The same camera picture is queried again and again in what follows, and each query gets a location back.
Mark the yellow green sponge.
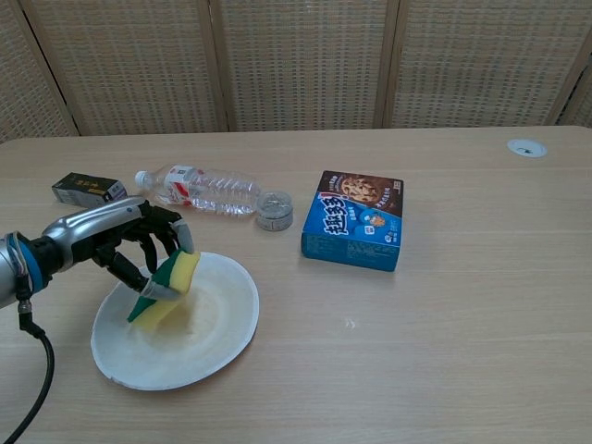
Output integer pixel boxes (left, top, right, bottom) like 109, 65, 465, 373
127, 249, 202, 333

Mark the blue brown cookie box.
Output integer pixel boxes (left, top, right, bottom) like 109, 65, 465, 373
300, 169, 406, 273

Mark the white round table grommet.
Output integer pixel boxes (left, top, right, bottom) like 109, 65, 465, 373
507, 138, 549, 160

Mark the small black gold-print box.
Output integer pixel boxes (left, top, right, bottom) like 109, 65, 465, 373
50, 171, 130, 208

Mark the white round plate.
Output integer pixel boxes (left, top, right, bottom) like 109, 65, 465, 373
91, 251, 260, 392

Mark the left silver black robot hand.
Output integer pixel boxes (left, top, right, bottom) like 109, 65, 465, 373
31, 195, 195, 302

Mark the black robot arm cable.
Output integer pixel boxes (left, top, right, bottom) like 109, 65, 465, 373
0, 300, 56, 444

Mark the clear plastic water bottle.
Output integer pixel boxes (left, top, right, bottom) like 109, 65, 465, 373
134, 164, 265, 218

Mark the woven wood-framed screen panel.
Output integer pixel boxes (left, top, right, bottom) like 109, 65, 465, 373
552, 64, 592, 129
207, 0, 401, 133
16, 0, 230, 138
381, 0, 592, 130
0, 0, 82, 144

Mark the small round clear tin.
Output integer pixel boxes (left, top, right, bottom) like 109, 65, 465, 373
255, 191, 295, 232

